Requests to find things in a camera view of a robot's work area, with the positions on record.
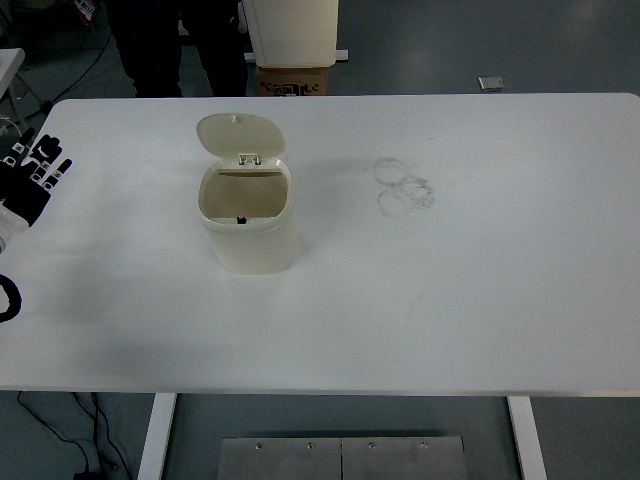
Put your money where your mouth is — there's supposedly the white plastic cabinet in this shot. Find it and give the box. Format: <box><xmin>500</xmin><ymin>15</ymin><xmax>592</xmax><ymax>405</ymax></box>
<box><xmin>241</xmin><ymin>0</ymin><xmax>341</xmax><ymax>69</ymax></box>

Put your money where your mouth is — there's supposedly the brown cardboard box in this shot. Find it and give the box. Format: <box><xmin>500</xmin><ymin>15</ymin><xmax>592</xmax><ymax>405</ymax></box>
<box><xmin>254</xmin><ymin>65</ymin><xmax>332</xmax><ymax>97</ymax></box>

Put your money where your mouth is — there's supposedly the cream plastic trash bin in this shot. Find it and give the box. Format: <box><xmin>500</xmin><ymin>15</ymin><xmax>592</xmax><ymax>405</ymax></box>
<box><xmin>194</xmin><ymin>113</ymin><xmax>300</xmax><ymax>276</ymax></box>

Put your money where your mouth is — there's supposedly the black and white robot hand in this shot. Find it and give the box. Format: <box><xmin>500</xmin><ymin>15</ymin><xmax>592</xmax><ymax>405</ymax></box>
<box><xmin>0</xmin><ymin>127</ymin><xmax>74</xmax><ymax>254</ymax></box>

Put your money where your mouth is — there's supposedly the white table leg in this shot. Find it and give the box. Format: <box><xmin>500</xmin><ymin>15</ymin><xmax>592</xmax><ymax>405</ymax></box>
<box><xmin>506</xmin><ymin>396</ymin><xmax>549</xmax><ymax>480</ymax></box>
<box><xmin>136</xmin><ymin>394</ymin><xmax>178</xmax><ymax>480</ymax></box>

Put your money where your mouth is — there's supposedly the black floor cable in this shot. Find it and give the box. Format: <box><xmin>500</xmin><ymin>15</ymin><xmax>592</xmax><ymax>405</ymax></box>
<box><xmin>17</xmin><ymin>391</ymin><xmax>132</xmax><ymax>480</ymax></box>

